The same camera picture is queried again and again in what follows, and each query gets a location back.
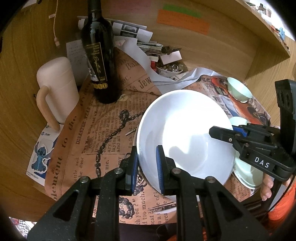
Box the mint green plate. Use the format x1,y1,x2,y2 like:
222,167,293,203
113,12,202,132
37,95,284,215
232,148,264,189

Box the printed paper sheets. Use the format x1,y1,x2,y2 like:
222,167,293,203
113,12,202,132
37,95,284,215
77,16,153,43

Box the newspaper print paper mat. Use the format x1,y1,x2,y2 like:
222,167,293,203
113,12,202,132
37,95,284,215
44,49,272,225

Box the dark wine bottle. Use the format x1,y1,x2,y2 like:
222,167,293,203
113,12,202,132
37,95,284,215
80,0,122,104

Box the orange sticky note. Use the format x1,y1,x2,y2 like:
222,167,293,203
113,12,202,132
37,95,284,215
157,9,210,35

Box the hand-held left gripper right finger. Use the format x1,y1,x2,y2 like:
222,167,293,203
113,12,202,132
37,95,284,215
155,145,270,241

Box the wooden shelf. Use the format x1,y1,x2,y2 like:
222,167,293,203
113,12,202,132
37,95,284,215
236,0,291,57

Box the hanging white cable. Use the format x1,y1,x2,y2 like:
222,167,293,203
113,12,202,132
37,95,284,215
48,0,61,47

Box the stack of cards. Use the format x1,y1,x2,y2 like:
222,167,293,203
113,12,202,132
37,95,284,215
136,40,163,62

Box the blue cartoon sticker card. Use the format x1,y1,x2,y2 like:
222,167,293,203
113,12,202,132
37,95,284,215
26,124,64,186

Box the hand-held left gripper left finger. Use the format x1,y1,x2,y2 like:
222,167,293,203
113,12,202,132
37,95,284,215
27,146,140,241

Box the stack of papers and magazines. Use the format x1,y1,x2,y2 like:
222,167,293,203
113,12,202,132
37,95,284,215
116,38,215,90

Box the orange clothing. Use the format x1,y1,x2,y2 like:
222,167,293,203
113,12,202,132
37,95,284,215
268,181,296,220

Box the beige mug with handle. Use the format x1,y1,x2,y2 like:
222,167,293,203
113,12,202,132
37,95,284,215
36,57,80,131

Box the mint green bowl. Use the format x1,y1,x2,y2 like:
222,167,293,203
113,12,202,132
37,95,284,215
227,77,253,103

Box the small bowl of coins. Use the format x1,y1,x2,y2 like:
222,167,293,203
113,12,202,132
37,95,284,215
156,64,185,78

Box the white handwritten note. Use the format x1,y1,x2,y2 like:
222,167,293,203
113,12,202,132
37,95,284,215
66,39,89,85

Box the large white plate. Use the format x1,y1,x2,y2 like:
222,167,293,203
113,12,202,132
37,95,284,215
136,90,236,202

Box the small white card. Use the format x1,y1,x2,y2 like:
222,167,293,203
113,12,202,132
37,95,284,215
162,50,182,65

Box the person's right hand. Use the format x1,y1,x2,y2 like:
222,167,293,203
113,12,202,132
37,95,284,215
260,173,275,202

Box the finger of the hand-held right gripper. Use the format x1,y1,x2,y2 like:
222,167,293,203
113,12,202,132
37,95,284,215
209,126,241,145
232,124,249,137

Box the green sticky note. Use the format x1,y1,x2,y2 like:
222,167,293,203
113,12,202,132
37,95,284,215
162,3,202,18

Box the pink sticky note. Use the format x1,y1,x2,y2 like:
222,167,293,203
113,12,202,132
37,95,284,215
110,3,139,15

